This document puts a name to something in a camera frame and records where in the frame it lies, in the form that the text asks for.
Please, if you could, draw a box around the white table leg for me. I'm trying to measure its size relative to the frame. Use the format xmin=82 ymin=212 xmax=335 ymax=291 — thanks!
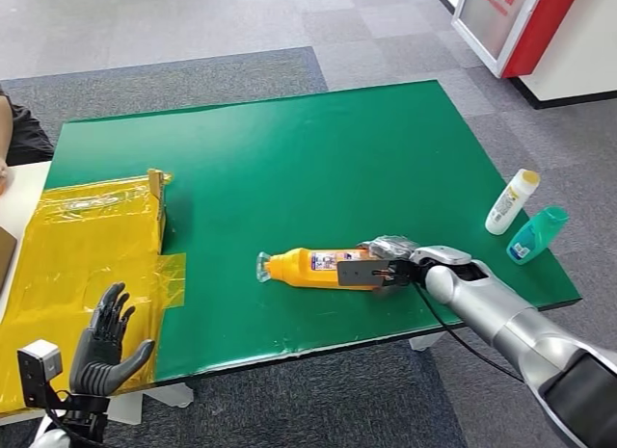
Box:
xmin=408 ymin=330 xmax=448 ymax=353
xmin=106 ymin=382 xmax=195 ymax=427

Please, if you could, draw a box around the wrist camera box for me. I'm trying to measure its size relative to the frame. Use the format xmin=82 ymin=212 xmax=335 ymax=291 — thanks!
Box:
xmin=17 ymin=340 xmax=64 ymax=410
xmin=336 ymin=258 xmax=388 ymax=289

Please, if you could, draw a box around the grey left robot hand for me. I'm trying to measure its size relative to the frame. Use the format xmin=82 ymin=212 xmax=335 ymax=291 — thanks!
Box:
xmin=69 ymin=281 xmax=156 ymax=397

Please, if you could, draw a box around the brown cardboard sheet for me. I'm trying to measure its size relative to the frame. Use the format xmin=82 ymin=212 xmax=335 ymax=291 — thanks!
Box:
xmin=0 ymin=226 xmax=18 ymax=295

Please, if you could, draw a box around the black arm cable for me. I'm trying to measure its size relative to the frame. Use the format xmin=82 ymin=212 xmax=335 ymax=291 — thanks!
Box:
xmin=413 ymin=283 xmax=527 ymax=386

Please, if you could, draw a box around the white bottle with yellow cap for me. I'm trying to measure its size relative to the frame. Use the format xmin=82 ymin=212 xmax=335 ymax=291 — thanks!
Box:
xmin=485 ymin=169 xmax=541 ymax=236

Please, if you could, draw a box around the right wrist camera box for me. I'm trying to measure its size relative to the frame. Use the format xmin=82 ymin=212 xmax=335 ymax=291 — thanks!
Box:
xmin=336 ymin=258 xmax=388 ymax=289

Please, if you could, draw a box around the yellow film wrapped cardboard box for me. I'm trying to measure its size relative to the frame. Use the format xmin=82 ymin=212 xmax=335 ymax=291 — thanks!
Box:
xmin=0 ymin=169 xmax=187 ymax=415

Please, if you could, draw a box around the orange plastic bottle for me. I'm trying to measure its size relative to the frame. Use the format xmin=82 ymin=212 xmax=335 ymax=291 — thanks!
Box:
xmin=255 ymin=246 xmax=388 ymax=292

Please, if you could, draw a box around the green table mat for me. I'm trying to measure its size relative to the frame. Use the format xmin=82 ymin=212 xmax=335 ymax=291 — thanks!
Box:
xmin=43 ymin=79 xmax=583 ymax=384

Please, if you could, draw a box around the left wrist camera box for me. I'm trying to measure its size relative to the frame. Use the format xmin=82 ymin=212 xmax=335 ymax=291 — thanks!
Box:
xmin=17 ymin=340 xmax=64 ymax=410

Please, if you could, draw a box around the person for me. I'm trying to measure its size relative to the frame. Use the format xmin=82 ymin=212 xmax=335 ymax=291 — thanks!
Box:
xmin=0 ymin=86 xmax=55 ymax=178

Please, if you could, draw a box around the red and white sign cabinet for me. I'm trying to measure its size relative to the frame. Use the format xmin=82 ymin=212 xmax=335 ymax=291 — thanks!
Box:
xmin=451 ymin=0 xmax=584 ymax=80

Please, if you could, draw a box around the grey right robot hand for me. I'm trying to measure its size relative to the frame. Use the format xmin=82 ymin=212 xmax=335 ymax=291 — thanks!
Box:
xmin=357 ymin=234 xmax=422 ymax=287

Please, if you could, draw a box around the teal plastic bottle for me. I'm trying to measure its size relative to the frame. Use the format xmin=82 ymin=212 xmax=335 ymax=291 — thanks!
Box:
xmin=506 ymin=206 xmax=570 ymax=266

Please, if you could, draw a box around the white counter with black base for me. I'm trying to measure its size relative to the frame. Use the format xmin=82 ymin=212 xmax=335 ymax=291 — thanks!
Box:
xmin=509 ymin=0 xmax=617 ymax=111

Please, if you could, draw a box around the white side table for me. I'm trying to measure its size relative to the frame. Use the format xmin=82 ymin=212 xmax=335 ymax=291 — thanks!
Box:
xmin=0 ymin=161 xmax=52 ymax=322

